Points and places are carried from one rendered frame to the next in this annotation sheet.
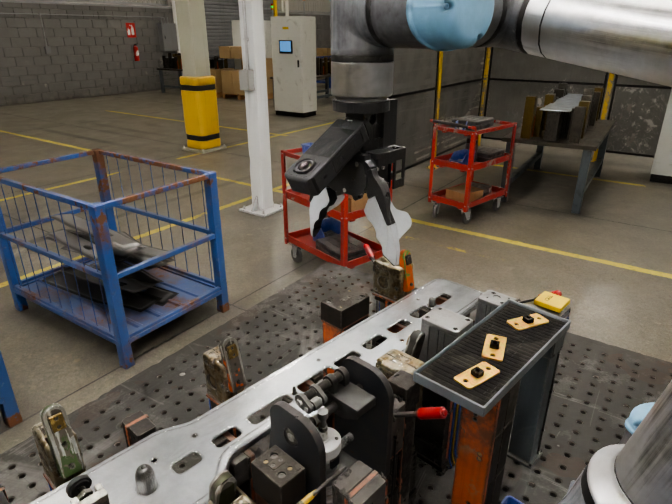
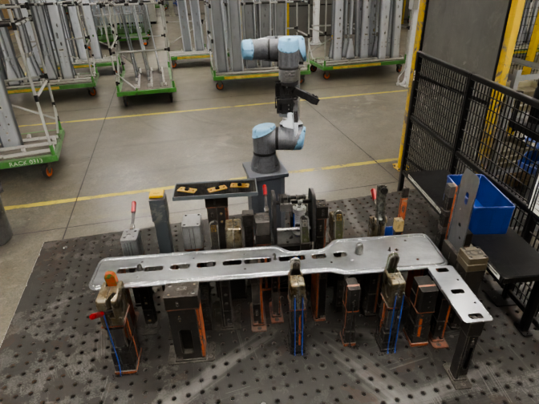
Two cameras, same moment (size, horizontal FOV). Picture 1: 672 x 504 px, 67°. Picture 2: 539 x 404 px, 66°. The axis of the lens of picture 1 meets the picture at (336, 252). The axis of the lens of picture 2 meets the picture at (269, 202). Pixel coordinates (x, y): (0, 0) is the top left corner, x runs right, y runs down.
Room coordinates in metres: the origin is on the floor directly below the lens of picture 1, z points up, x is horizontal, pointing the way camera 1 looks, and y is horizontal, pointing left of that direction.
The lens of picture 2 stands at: (1.87, 0.97, 2.00)
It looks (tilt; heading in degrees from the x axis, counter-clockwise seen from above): 29 degrees down; 222
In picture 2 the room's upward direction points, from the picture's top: 2 degrees counter-clockwise
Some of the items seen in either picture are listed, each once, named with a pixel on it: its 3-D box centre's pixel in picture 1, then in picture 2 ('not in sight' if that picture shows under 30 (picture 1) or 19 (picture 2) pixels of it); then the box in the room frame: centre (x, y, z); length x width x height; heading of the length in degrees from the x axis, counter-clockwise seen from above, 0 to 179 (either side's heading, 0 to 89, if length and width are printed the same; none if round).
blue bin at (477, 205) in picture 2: not in sight; (476, 202); (0.11, 0.58, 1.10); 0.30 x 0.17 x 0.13; 41
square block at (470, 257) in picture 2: not in sight; (464, 288); (0.43, 0.69, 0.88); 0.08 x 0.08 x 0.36; 47
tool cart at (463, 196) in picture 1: (469, 167); not in sight; (4.92, -1.32, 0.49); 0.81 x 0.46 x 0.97; 133
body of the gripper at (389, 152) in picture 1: (364, 147); (286, 96); (0.65, -0.04, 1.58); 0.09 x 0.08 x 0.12; 137
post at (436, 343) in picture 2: not in sight; (441, 310); (0.57, 0.66, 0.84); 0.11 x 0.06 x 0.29; 47
